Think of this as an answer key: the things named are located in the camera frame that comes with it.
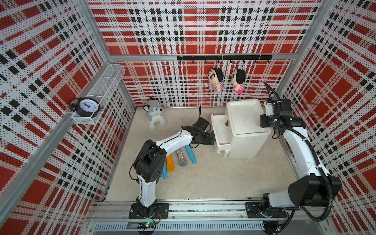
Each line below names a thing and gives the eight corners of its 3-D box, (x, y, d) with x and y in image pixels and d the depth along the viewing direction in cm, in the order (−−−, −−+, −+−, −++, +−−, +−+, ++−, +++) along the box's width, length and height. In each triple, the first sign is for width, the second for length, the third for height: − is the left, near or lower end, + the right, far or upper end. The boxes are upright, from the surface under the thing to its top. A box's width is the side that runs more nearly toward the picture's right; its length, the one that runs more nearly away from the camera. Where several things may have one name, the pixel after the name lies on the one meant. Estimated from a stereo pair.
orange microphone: (168, 172, 88) (167, 170, 86) (165, 158, 95) (165, 156, 92) (175, 170, 89) (174, 168, 87) (172, 156, 95) (172, 154, 93)
